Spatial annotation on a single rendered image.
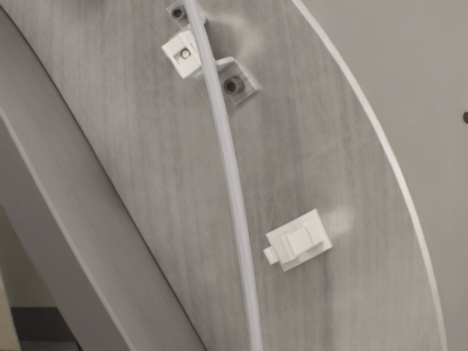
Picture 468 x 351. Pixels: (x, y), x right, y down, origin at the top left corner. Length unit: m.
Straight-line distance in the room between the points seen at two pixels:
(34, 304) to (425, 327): 5.61
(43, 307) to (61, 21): 5.55
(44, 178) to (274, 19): 0.10
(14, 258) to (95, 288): 5.56
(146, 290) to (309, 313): 0.06
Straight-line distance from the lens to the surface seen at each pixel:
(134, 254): 1.06
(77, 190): 1.06
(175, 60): 1.03
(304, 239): 1.03
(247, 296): 1.02
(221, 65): 1.03
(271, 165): 1.04
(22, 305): 6.62
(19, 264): 6.59
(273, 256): 1.04
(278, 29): 1.03
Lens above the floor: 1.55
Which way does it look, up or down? 10 degrees down
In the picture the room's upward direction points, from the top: 6 degrees counter-clockwise
